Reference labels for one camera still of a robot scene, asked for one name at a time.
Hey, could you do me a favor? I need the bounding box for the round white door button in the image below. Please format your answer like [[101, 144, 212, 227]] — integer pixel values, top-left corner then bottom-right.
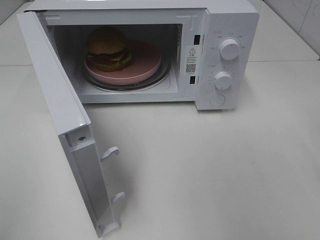
[[210, 94, 226, 108]]

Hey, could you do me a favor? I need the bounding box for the pink round plate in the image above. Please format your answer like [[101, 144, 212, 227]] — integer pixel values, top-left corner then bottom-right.
[[84, 39, 162, 86]]

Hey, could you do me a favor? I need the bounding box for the burger with sesame bun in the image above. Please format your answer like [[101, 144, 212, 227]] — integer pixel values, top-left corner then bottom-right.
[[86, 26, 132, 72]]

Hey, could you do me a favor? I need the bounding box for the white microwave door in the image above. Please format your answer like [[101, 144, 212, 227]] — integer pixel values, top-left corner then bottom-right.
[[17, 11, 125, 237]]

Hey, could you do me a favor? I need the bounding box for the glass microwave turntable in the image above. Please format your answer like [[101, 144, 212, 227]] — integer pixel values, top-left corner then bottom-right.
[[83, 61, 171, 92]]

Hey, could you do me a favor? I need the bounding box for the lower white timer knob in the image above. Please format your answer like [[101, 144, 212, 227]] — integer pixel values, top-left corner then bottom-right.
[[213, 71, 233, 90]]

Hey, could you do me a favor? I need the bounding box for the white microwave oven body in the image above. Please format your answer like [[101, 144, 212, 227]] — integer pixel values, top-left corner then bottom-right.
[[23, 0, 259, 110]]

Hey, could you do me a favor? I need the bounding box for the upper white power knob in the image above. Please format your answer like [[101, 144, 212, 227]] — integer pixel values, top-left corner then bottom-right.
[[219, 37, 241, 61]]

